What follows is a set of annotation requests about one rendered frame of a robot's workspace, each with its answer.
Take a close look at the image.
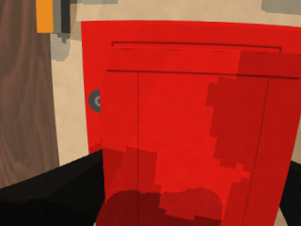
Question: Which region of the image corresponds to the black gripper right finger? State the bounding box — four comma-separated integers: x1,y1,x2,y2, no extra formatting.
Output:
279,161,301,226

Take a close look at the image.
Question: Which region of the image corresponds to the beige flat base plate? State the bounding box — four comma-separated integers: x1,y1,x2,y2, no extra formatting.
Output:
35,0,301,167

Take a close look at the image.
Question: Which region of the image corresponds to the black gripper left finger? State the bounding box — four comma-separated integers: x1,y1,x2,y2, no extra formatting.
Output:
0,150,105,226

